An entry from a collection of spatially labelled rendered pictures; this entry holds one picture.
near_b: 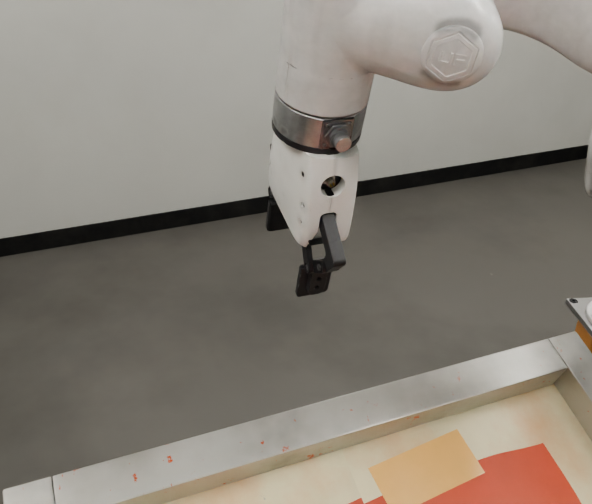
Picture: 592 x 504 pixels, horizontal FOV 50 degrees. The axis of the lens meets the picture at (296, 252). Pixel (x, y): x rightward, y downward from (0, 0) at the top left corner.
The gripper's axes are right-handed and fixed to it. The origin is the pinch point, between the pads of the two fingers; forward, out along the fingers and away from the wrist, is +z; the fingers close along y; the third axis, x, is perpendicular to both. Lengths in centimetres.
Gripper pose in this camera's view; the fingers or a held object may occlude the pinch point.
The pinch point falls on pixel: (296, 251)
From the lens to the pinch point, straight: 63.2
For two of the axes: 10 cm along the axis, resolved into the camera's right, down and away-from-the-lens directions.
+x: -9.4, 1.7, -3.1
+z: -1.1, 7.0, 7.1
